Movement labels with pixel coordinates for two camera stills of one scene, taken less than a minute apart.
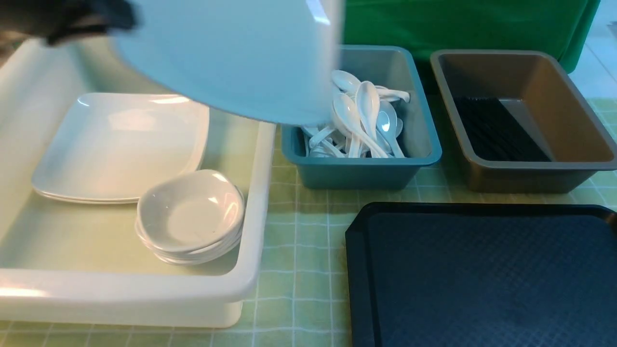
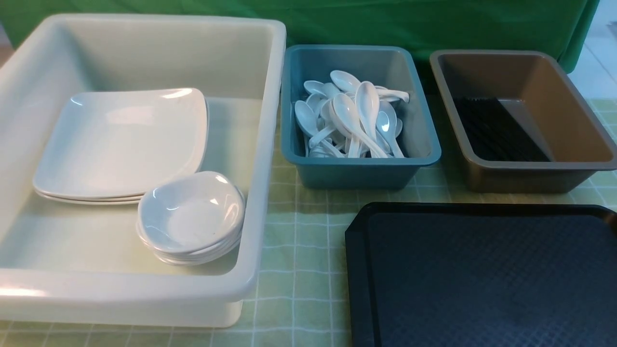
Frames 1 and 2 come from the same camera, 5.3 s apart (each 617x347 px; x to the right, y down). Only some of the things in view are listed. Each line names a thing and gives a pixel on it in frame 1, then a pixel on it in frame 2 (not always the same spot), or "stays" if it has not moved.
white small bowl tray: (192, 210) stays
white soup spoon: (368, 102) stays
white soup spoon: (350, 83) stays
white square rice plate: (273, 61) -> (107, 145)
